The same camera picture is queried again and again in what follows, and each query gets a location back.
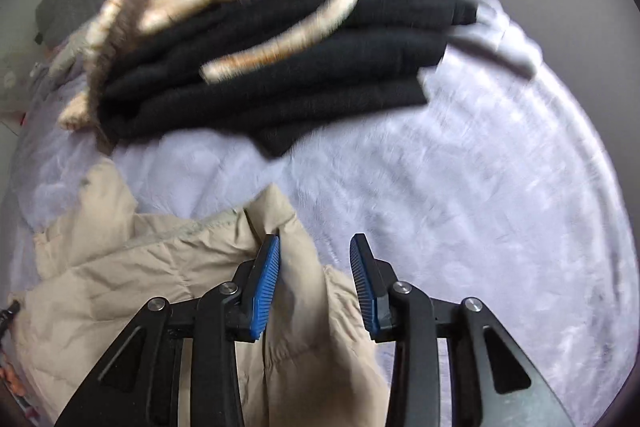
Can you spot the light grey cloth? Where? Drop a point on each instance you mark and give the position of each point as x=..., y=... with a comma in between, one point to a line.
x=505, y=42

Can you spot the lavender bed blanket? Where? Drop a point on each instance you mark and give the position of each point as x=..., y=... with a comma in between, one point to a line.
x=475, y=182

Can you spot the black folded garment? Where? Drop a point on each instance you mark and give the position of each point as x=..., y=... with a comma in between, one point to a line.
x=325, y=67

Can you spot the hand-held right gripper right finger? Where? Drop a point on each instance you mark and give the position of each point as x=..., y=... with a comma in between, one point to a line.
x=362, y=292

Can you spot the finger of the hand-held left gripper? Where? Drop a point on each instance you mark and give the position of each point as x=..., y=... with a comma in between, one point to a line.
x=10, y=314

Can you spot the white folded garment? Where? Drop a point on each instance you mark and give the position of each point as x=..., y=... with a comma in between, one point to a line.
x=70, y=52

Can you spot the beige puffer jacket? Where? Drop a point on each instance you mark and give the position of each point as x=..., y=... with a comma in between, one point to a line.
x=125, y=267

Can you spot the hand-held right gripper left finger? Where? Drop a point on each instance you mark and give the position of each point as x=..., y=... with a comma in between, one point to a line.
x=262, y=292

